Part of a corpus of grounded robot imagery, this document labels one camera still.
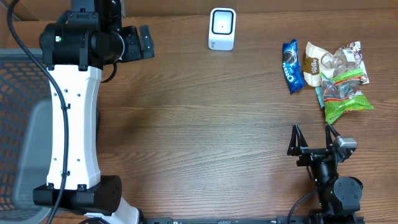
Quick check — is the white barcode scanner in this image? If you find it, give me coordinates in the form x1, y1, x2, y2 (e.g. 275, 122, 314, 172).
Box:
208, 7, 236, 51

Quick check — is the grey plastic basket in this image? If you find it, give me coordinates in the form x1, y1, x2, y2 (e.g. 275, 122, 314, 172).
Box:
1, 49, 67, 223

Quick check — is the blue Oreo cookie pack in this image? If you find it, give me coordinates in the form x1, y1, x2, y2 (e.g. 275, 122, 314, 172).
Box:
282, 39, 305, 94

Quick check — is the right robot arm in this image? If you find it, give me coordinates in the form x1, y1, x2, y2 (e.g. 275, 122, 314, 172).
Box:
286, 124, 364, 223

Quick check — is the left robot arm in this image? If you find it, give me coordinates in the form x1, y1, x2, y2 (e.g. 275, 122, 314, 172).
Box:
33, 0, 154, 223

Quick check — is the beige brown pastry bag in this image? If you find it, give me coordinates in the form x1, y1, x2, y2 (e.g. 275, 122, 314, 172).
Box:
302, 41, 369, 87

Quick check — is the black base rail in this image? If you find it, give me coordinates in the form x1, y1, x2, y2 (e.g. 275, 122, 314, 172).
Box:
139, 216, 365, 224

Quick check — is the green snack bag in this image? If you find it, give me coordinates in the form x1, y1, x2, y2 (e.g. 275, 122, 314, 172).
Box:
320, 68, 374, 124

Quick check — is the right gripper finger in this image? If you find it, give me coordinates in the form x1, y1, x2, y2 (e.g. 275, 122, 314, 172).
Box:
287, 124, 308, 156
325, 124, 340, 149

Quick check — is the teal snack wrapper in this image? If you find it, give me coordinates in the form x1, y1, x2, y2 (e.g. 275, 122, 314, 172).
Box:
315, 86, 325, 108

